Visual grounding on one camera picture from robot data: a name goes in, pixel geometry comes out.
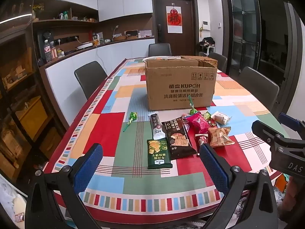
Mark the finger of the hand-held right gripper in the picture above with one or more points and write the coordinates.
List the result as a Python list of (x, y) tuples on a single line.
[(264, 131), (289, 121)]

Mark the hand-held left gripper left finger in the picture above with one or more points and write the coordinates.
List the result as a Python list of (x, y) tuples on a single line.
[(89, 167)]

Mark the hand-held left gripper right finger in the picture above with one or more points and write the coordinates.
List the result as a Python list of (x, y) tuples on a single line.
[(213, 169)]

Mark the dark brown cracker packet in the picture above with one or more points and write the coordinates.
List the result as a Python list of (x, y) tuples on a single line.
[(177, 140)]

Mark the green lollipop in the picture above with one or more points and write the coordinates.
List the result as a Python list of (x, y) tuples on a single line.
[(132, 116), (192, 111)]

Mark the long dark snack bar packet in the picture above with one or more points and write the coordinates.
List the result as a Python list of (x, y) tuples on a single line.
[(157, 126)]

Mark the brown cardboard box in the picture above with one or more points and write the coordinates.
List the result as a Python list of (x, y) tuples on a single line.
[(178, 88)]

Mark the person's right forearm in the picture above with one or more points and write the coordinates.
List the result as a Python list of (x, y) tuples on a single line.
[(296, 200)]

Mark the small red snack packet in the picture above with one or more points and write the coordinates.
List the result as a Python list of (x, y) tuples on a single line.
[(201, 139)]

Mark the orange snack packet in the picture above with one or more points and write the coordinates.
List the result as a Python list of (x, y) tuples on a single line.
[(219, 137)]

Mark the white pastry packet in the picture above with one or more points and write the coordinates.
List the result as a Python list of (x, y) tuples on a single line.
[(221, 118)]

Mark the dark grey dining chair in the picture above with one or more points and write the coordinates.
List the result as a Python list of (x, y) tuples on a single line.
[(258, 85), (90, 76), (219, 60), (159, 50)]

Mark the small dark red candy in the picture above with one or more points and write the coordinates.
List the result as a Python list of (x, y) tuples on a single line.
[(212, 123)]

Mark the colourful patchwork tablecloth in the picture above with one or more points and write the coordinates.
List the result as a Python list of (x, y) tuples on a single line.
[(133, 148)]

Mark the pink snack packet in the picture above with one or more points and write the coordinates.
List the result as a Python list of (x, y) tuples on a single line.
[(199, 122)]

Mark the small green candy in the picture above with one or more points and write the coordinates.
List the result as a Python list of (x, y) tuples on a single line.
[(206, 115)]

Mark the small colourful snack packet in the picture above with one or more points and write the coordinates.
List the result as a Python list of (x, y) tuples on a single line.
[(185, 121)]

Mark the green cracker packet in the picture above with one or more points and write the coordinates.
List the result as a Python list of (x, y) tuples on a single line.
[(158, 155)]

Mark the yellow storage box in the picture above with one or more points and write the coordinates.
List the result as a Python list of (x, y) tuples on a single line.
[(31, 114)]

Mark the white cloth bundle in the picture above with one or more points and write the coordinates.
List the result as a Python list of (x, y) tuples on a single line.
[(12, 205)]

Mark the white rack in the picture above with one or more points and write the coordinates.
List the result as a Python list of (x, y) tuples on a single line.
[(209, 50)]

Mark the dark glass door cabinet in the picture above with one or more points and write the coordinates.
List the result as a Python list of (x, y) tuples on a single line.
[(243, 28)]

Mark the black clothes pile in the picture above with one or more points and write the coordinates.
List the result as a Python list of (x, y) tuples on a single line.
[(207, 42)]

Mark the dark open shelf unit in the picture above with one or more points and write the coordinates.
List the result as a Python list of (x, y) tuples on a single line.
[(14, 76)]

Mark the dark brown door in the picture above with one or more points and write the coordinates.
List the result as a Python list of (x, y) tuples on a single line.
[(185, 40)]

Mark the white intercom panel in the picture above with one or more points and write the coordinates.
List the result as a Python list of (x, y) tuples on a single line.
[(206, 25)]

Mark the white tray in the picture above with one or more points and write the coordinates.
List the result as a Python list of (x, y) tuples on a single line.
[(84, 45)]

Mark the white sideboard counter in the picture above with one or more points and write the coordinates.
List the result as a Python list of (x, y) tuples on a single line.
[(124, 50)]

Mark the white fruit basket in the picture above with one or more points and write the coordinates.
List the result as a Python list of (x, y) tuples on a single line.
[(162, 58)]

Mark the clear water bottle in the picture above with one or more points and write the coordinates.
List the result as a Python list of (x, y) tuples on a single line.
[(47, 51)]

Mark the orange cup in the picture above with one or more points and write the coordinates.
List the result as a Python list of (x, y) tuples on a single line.
[(95, 42)]

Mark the wooden tray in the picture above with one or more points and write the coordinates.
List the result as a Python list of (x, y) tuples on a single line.
[(119, 38)]

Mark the black coffee machine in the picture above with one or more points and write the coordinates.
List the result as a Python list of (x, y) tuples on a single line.
[(43, 35)]

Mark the white gooseneck lamp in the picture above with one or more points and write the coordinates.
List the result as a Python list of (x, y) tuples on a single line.
[(115, 29)]

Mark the white desk card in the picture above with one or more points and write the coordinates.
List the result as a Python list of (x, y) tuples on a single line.
[(145, 33)]

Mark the green bottle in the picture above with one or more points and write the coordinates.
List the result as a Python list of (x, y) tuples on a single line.
[(65, 15)]

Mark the yellow flower bunch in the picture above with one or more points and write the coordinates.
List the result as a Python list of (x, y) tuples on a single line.
[(38, 7)]

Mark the brown wall shelving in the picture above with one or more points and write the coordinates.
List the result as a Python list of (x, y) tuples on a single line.
[(71, 27)]

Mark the red and white wall calendar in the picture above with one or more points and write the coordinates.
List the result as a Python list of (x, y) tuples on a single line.
[(174, 19)]

